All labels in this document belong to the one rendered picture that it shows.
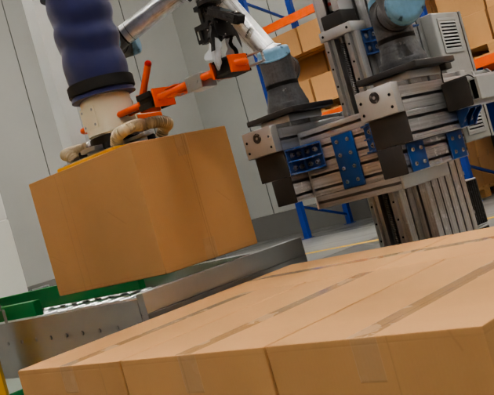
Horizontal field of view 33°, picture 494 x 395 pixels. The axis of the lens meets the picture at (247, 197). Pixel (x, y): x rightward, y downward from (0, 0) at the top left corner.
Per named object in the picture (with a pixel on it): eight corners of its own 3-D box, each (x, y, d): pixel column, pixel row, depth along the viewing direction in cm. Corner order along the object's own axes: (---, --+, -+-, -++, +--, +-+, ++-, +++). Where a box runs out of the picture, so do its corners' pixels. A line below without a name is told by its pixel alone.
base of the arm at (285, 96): (287, 114, 300) (280, 87, 301) (318, 102, 290) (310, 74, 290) (259, 118, 290) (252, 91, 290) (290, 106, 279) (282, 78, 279)
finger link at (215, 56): (208, 75, 237) (209, 45, 240) (222, 69, 233) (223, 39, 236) (200, 72, 235) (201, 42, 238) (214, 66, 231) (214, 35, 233)
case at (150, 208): (59, 296, 284) (27, 184, 285) (148, 267, 313) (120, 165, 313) (166, 274, 242) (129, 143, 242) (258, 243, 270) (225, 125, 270)
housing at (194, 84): (187, 93, 246) (183, 79, 246) (203, 91, 251) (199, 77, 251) (202, 87, 241) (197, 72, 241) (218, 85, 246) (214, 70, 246)
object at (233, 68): (212, 80, 236) (208, 63, 236) (230, 77, 242) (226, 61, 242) (232, 71, 231) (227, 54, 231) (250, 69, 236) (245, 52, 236)
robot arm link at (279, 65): (262, 87, 285) (252, 48, 285) (269, 89, 298) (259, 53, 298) (295, 77, 283) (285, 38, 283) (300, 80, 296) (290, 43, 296)
